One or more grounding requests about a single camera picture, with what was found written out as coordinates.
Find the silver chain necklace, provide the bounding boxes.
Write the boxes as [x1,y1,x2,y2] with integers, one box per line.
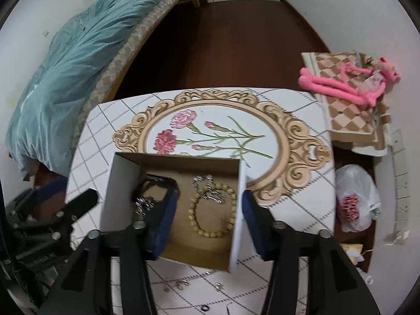
[134,195,157,219]

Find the beige beaded bracelet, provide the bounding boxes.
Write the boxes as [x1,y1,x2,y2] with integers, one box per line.
[188,184,237,239]

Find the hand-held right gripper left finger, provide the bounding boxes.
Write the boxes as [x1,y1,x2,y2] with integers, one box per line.
[39,175,180,315]

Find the pink plush toy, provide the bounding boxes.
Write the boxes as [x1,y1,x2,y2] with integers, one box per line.
[298,57,402,107]

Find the white plastic bag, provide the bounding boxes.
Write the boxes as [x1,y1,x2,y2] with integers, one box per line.
[335,164,382,234]

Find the white power strip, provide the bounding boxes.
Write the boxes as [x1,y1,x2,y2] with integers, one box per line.
[383,129,411,245]

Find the silver chain bracelet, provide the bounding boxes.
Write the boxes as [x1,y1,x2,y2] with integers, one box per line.
[192,174,228,206]

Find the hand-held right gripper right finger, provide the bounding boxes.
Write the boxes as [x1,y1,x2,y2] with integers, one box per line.
[241,190,382,315]

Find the brown checked folded mat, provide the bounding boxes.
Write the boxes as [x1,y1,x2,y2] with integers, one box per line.
[301,51,392,145]

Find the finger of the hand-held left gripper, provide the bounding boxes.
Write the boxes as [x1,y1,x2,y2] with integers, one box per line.
[63,188,99,218]

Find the teal blanket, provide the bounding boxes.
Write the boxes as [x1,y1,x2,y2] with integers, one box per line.
[4,0,194,182]

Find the white cardboard box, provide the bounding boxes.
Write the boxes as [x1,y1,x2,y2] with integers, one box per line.
[100,152,250,272]

